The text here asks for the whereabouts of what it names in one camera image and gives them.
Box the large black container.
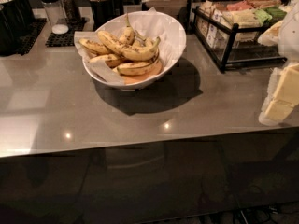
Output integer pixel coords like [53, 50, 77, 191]
[0, 0, 36, 56]

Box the black wire tea rack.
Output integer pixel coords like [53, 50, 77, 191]
[191, 0, 286, 73]

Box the long spotted banana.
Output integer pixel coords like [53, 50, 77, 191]
[97, 31, 161, 61]

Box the dark pepper grinder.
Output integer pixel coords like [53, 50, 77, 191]
[61, 0, 81, 24]

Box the black rubber mat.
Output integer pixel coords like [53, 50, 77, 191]
[45, 17, 87, 47]
[16, 18, 47, 55]

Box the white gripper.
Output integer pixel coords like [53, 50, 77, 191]
[263, 3, 299, 122]

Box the front spotted banana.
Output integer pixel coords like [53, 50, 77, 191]
[117, 59, 157, 76]

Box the white paper bowl liner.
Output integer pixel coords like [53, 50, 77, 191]
[74, 8, 186, 90]

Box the lower left spotted banana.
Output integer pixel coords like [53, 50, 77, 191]
[90, 54, 123, 68]

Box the white bowl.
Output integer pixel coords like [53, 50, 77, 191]
[74, 9, 186, 91]

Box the black cup of stirrers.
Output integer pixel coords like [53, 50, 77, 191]
[88, 0, 120, 30]

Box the glass sugar shaker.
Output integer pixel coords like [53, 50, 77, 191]
[41, 0, 69, 35]

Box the left black rubber mat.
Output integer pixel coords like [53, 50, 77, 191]
[16, 18, 47, 55]

